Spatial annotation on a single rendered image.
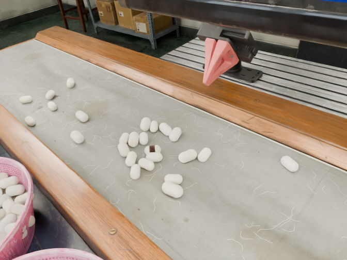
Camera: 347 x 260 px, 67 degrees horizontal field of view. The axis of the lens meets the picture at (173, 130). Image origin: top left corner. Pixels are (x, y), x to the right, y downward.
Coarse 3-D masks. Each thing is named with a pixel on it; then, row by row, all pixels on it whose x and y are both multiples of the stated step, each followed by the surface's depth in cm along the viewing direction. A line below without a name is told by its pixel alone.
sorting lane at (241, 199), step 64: (0, 64) 94; (64, 64) 89; (64, 128) 60; (128, 128) 58; (192, 128) 56; (128, 192) 45; (192, 192) 43; (256, 192) 42; (320, 192) 41; (192, 256) 35; (256, 256) 34; (320, 256) 34
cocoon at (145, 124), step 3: (141, 120) 57; (144, 120) 57; (147, 120) 57; (150, 120) 58; (141, 123) 56; (144, 123) 56; (147, 123) 56; (141, 126) 56; (144, 126) 56; (147, 126) 56; (141, 129) 56; (144, 129) 56; (147, 129) 56
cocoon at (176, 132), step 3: (174, 129) 53; (177, 129) 53; (180, 129) 54; (171, 132) 53; (174, 132) 53; (177, 132) 53; (180, 132) 53; (171, 135) 52; (174, 135) 52; (177, 135) 52; (180, 135) 54; (171, 138) 52; (174, 138) 52; (177, 138) 52; (174, 141) 53
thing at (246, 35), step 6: (204, 24) 48; (210, 24) 47; (228, 30) 45; (234, 30) 44; (240, 30) 43; (246, 30) 43; (228, 36) 45; (234, 36) 44; (240, 36) 44; (246, 36) 43; (252, 36) 44; (234, 42) 48; (240, 42) 47; (246, 42) 44; (252, 42) 45
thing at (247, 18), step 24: (120, 0) 21; (144, 0) 20; (168, 0) 18; (192, 0) 17; (216, 0) 16; (240, 0) 15; (264, 0) 14; (288, 0) 13; (312, 0) 12; (336, 0) 12; (216, 24) 17; (240, 24) 15; (264, 24) 14; (288, 24) 13; (312, 24) 13; (336, 24) 12
